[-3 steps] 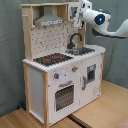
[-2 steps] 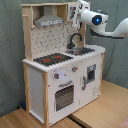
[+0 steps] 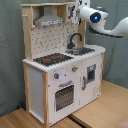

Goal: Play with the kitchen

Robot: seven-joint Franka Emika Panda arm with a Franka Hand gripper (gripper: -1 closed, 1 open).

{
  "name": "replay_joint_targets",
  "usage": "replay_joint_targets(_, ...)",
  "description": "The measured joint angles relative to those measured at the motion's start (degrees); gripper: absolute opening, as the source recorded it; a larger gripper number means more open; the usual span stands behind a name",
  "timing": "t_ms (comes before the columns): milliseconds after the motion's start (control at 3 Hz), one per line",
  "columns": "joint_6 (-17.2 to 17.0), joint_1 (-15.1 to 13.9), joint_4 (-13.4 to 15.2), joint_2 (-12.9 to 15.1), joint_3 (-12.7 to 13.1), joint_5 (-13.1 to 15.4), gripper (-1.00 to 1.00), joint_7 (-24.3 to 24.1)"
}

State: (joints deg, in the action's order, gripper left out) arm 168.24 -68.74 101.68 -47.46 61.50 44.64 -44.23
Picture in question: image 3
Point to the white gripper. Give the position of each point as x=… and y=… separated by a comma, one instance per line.
x=81, y=11

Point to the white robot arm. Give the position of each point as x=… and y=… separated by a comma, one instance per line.
x=96, y=17

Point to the wooden toy kitchen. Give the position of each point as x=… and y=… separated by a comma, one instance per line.
x=40, y=84

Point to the grey range hood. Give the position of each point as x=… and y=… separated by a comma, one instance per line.
x=48, y=18

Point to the black toy faucet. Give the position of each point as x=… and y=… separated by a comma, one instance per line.
x=74, y=40

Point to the grey toy sink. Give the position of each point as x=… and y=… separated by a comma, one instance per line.
x=79, y=51

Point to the grey fridge door dispenser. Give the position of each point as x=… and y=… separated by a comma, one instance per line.
x=91, y=73

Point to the black toy stovetop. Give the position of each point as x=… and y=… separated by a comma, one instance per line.
x=52, y=59

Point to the oven door with window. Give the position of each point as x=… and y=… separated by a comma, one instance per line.
x=64, y=97

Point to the grey cabinet door handle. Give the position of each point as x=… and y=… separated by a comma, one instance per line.
x=84, y=83

